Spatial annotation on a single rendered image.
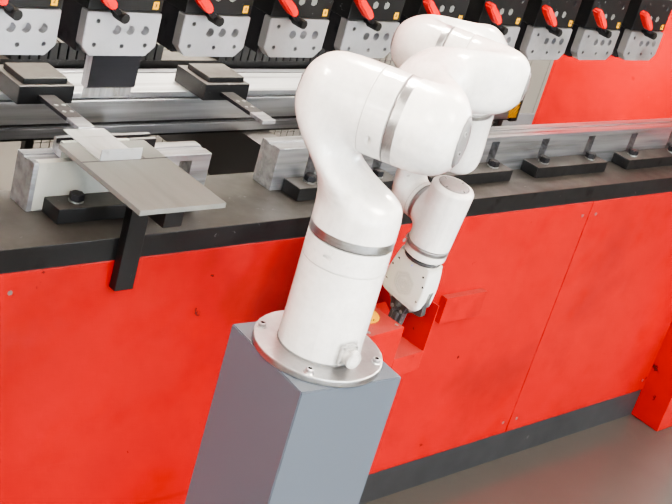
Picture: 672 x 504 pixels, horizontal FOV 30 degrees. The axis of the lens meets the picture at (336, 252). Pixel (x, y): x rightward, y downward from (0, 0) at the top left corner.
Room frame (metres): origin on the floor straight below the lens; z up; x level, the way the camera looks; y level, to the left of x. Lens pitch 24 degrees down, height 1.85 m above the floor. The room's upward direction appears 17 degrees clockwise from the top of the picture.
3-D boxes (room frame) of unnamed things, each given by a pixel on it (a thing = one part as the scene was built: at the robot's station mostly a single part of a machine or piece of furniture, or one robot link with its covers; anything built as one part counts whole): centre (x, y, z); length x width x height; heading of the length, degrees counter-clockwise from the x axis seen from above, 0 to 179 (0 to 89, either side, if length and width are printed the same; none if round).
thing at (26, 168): (2.15, 0.44, 0.92); 0.39 x 0.06 x 0.10; 138
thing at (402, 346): (2.22, -0.10, 0.75); 0.20 x 0.16 x 0.18; 142
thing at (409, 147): (1.75, -0.09, 1.36); 0.50 x 0.16 x 0.12; 166
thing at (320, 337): (1.57, -0.01, 1.09); 0.19 x 0.19 x 0.18
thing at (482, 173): (2.82, -0.24, 0.89); 0.30 x 0.05 x 0.03; 138
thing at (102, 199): (2.10, 0.40, 0.89); 0.30 x 0.05 x 0.03; 138
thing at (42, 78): (2.22, 0.60, 1.01); 0.26 x 0.12 x 0.05; 48
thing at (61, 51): (2.53, 0.63, 1.02); 0.37 x 0.06 x 0.04; 138
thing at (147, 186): (2.01, 0.36, 1.00); 0.26 x 0.18 x 0.01; 48
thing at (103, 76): (2.11, 0.47, 1.13); 0.10 x 0.02 x 0.10; 138
